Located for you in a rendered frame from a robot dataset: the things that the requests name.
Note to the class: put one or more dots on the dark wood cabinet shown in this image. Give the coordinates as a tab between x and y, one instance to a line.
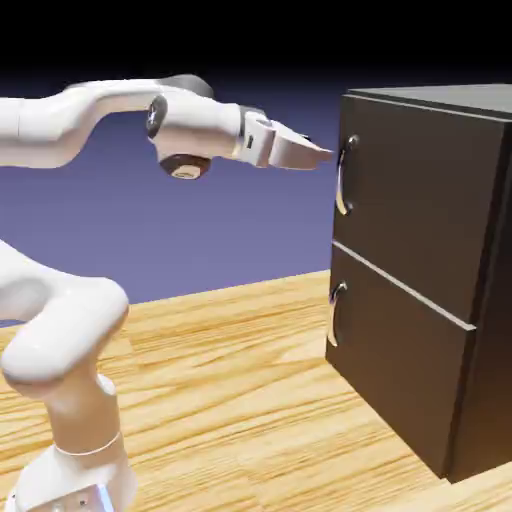
460	280

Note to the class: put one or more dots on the large dark cabinet door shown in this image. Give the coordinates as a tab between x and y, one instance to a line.
416	200

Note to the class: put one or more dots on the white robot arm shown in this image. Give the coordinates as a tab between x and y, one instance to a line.
80	320

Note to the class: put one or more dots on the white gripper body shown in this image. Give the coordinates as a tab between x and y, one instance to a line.
294	151

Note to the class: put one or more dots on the small dark cabinet door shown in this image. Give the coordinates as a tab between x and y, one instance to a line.
392	360

